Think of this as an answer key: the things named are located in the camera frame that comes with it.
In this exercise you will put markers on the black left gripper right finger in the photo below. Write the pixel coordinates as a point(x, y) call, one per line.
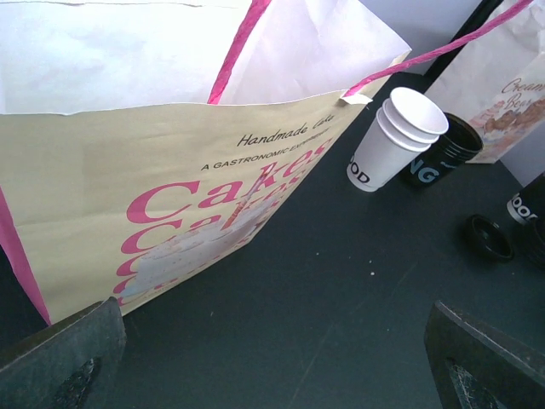
point(474, 365)

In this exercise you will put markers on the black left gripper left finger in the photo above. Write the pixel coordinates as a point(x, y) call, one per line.
point(71, 364)

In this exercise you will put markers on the black lid stack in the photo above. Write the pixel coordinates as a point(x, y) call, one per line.
point(459, 144)

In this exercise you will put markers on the cream paper bag pink sides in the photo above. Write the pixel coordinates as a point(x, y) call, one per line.
point(143, 141)

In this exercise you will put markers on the small stack paper cups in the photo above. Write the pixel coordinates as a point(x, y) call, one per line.
point(406, 125)

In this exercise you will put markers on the tall stack paper cups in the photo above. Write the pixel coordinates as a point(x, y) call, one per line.
point(527, 208)

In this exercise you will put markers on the Cream Bear printed paper bag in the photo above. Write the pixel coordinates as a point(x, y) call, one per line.
point(496, 83)

